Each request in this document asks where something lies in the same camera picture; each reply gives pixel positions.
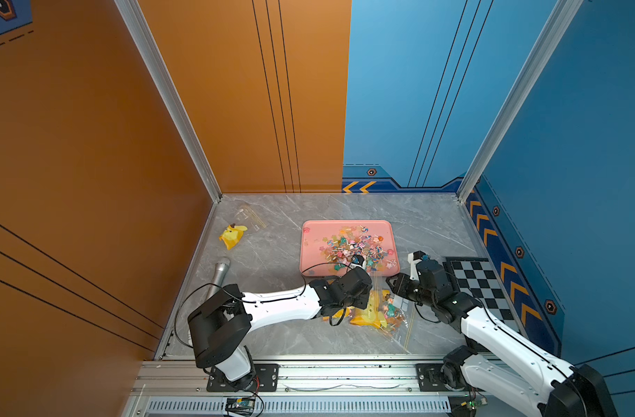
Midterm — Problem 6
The green circuit board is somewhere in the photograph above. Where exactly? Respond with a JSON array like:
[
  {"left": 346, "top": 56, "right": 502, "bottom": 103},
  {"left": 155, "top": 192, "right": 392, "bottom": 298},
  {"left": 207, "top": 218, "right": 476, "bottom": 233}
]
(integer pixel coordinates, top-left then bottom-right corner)
[
  {"left": 447, "top": 397, "right": 488, "bottom": 417},
  {"left": 225, "top": 397, "right": 256, "bottom": 417}
]

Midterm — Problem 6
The pink plastic tray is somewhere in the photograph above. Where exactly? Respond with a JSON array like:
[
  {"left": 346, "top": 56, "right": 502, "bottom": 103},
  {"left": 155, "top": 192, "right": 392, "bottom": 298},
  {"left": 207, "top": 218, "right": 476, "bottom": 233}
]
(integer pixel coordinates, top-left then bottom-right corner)
[{"left": 299, "top": 220, "right": 400, "bottom": 278}]

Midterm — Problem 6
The black white checkerboard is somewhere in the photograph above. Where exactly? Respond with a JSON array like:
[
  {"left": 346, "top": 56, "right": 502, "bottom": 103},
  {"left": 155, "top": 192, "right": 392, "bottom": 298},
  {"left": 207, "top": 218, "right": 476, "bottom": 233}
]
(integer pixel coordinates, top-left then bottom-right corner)
[{"left": 444, "top": 256, "right": 526, "bottom": 337}]

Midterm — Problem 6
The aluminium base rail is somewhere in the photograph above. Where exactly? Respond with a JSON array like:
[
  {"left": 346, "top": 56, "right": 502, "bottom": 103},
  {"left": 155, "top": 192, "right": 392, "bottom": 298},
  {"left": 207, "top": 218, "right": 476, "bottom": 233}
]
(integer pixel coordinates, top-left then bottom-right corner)
[{"left": 122, "top": 356, "right": 507, "bottom": 416}]

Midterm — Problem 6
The clear ziploc bag with candies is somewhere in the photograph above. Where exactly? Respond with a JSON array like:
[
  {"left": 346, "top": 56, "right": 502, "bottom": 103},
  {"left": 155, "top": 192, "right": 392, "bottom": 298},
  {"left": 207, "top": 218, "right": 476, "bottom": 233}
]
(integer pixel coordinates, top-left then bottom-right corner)
[{"left": 218, "top": 203, "right": 267, "bottom": 250}]

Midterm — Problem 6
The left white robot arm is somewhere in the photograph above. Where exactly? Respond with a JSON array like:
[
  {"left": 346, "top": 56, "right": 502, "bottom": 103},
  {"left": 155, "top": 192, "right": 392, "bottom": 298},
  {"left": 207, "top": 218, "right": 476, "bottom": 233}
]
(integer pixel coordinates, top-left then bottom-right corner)
[{"left": 187, "top": 266, "right": 373, "bottom": 390}]

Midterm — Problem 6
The silver microphone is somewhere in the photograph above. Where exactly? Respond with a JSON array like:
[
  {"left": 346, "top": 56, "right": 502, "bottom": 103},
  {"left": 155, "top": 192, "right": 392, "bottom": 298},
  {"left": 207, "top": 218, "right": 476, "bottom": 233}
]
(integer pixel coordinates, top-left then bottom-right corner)
[{"left": 204, "top": 257, "right": 231, "bottom": 301}]

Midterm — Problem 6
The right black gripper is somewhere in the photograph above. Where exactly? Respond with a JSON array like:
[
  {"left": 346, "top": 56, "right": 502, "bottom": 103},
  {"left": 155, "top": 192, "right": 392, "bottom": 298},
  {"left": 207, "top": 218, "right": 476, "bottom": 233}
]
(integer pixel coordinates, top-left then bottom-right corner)
[{"left": 383, "top": 272, "right": 436, "bottom": 309}]

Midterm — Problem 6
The left green circuit board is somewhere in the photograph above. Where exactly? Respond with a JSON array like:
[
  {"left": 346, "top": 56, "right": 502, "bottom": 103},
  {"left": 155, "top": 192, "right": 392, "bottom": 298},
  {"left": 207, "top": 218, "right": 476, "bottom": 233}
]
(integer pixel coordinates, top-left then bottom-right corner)
[{"left": 225, "top": 397, "right": 256, "bottom": 417}]

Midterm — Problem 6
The right green circuit board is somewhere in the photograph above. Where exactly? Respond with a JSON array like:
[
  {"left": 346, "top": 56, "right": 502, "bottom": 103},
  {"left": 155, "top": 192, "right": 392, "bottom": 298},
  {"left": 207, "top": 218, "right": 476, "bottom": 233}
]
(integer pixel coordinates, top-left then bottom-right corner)
[{"left": 447, "top": 397, "right": 488, "bottom": 417}]

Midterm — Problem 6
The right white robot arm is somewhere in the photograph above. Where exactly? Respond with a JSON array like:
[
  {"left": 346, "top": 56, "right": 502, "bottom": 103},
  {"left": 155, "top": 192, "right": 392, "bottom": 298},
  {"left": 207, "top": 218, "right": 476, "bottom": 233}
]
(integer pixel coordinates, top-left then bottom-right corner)
[{"left": 386, "top": 252, "right": 618, "bottom": 416}]

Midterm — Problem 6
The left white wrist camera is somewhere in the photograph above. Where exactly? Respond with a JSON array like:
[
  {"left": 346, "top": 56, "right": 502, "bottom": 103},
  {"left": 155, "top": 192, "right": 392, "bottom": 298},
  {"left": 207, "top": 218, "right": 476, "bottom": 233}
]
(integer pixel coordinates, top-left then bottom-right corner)
[{"left": 350, "top": 254, "right": 366, "bottom": 269}]

